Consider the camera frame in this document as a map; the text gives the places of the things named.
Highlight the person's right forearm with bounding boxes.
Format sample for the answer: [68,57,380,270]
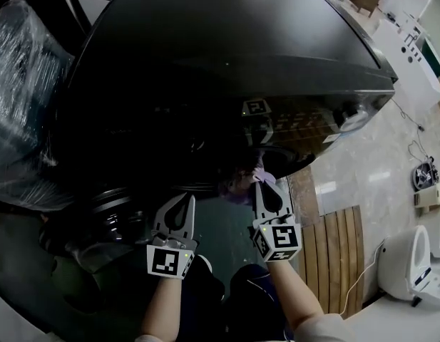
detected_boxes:
[267,257,327,338]

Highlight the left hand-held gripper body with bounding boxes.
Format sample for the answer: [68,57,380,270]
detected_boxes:
[145,225,200,281]

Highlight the white pedal bin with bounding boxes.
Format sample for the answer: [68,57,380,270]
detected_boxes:
[413,182,440,210]

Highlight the white cabinet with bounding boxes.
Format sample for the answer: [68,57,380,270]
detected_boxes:
[401,10,426,46]

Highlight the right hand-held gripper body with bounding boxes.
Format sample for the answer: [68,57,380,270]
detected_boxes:
[250,211,302,264]

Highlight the white toilet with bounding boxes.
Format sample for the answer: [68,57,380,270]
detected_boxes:
[375,224,440,309]

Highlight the purple clothes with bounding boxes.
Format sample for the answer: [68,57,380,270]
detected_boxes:
[218,165,278,207]

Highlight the black washing machine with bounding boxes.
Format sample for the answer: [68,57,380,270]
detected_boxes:
[39,0,400,274]

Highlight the wooden slat platform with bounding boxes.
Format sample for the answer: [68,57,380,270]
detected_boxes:
[297,204,366,316]

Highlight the person's black trousers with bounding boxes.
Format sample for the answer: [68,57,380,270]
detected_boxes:
[176,254,289,342]

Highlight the black floor cable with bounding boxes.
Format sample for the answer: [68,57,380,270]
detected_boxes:
[389,97,431,164]

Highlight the white bathtub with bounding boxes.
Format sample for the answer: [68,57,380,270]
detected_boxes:
[374,11,440,113]

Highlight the plastic-wrapped black appliance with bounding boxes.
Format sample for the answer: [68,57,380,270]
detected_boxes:
[0,0,77,210]

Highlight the white cable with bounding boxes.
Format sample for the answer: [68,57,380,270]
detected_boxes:
[338,239,385,321]

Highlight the dark green bathtub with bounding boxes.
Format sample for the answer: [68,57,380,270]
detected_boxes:
[420,35,440,78]

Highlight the black round tray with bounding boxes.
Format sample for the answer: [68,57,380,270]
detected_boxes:
[411,157,440,192]

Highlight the person's left forearm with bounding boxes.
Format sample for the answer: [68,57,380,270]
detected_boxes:
[140,277,185,338]

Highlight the person's white shirt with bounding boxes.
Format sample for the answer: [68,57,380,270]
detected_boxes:
[133,313,353,342]

